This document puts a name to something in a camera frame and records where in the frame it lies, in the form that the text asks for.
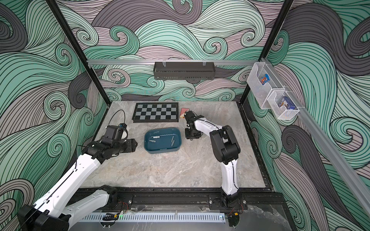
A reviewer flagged aluminium rail wall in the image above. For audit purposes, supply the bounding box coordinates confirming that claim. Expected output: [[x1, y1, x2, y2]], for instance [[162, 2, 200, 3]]
[[87, 59, 258, 66], [261, 58, 370, 215]]

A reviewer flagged black frame post right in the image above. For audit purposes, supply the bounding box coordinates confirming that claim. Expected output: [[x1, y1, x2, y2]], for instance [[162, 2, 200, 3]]
[[238, 0, 295, 105]]

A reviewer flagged aluminium rail back wall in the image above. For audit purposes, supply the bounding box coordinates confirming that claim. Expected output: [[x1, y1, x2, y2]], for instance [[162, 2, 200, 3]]
[[87, 59, 258, 66]]

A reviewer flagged blue box in bin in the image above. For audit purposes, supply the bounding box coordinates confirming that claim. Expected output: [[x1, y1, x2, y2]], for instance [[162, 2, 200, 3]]
[[278, 96, 297, 110]]

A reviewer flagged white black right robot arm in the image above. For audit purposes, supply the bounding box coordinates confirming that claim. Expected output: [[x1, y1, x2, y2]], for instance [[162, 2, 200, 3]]
[[184, 111, 241, 201]]

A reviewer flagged black frame post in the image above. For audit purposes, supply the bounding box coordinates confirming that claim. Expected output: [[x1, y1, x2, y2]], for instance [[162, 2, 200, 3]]
[[46, 0, 111, 107], [238, 0, 295, 105]]

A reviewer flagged black frame post left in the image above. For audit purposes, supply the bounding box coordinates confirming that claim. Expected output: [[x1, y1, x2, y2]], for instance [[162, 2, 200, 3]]
[[46, 0, 111, 107]]

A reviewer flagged white slotted cable duct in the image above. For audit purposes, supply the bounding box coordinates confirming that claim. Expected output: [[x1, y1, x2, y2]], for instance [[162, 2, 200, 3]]
[[80, 212, 226, 223]]

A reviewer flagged clear wall bin far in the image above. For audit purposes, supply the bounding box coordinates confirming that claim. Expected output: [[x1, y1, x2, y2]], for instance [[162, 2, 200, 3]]
[[247, 62, 283, 109]]

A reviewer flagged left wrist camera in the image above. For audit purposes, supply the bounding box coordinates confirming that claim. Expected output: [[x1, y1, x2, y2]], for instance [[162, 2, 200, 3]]
[[102, 123, 128, 141]]

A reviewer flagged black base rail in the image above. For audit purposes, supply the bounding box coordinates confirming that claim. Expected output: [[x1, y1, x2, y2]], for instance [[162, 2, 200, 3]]
[[75, 187, 287, 210]]

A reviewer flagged clear wall bin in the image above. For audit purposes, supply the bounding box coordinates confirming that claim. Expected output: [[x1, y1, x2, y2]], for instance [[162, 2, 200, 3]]
[[267, 90, 299, 120], [247, 62, 283, 109]]

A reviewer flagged small red card box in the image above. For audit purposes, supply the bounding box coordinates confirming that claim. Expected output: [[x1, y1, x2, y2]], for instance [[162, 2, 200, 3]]
[[180, 108, 189, 118]]

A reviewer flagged black wall shelf tray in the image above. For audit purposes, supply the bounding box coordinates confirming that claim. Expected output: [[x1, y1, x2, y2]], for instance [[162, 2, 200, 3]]
[[153, 63, 216, 81]]

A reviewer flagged blue red item in bin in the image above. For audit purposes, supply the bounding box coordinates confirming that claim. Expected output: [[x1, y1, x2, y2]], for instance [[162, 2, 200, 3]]
[[259, 74, 270, 85]]

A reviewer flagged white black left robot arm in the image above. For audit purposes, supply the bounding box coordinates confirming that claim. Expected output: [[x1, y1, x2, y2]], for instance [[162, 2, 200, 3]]
[[17, 139, 138, 231]]

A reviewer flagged black grey chessboard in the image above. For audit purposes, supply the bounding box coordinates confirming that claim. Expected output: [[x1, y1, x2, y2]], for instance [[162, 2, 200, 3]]
[[132, 102, 179, 123]]

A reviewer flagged clear wall bin near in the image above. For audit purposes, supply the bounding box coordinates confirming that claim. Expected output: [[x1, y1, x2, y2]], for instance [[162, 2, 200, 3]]
[[267, 90, 299, 120]]

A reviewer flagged teal plastic storage box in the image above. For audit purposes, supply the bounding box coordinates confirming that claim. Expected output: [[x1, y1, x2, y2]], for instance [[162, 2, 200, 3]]
[[144, 128, 182, 154]]

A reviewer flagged aluminium rail right wall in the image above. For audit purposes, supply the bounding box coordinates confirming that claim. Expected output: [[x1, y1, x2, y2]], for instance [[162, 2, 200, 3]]
[[261, 58, 370, 215]]

